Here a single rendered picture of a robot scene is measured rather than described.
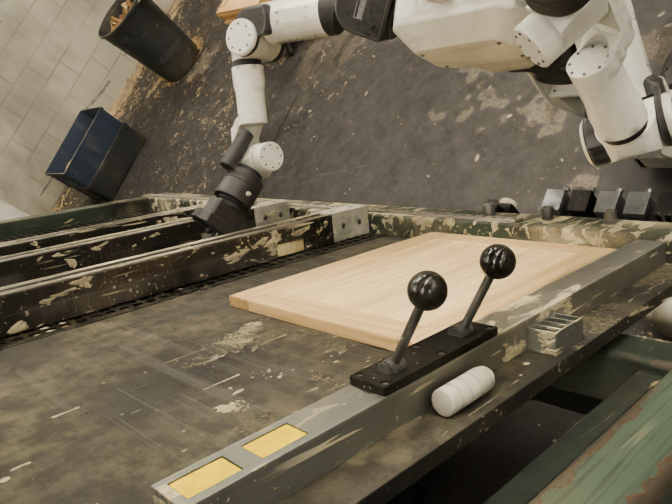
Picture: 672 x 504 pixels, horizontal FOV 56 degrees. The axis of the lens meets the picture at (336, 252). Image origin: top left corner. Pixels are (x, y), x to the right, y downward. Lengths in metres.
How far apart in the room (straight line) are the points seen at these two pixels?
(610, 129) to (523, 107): 1.88
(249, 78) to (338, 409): 0.98
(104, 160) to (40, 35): 1.46
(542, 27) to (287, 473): 0.59
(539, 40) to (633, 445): 0.50
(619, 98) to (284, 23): 0.72
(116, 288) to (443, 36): 0.74
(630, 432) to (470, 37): 0.77
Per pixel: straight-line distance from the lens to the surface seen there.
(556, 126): 2.70
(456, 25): 1.15
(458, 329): 0.73
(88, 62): 6.30
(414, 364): 0.66
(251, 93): 1.44
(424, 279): 0.58
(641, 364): 0.92
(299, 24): 1.38
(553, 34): 0.85
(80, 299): 1.19
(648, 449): 0.53
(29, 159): 6.11
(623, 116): 0.97
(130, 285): 1.22
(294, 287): 1.10
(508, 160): 2.70
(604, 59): 0.92
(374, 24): 1.28
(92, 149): 5.16
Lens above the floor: 1.96
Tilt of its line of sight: 41 degrees down
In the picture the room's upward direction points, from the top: 54 degrees counter-clockwise
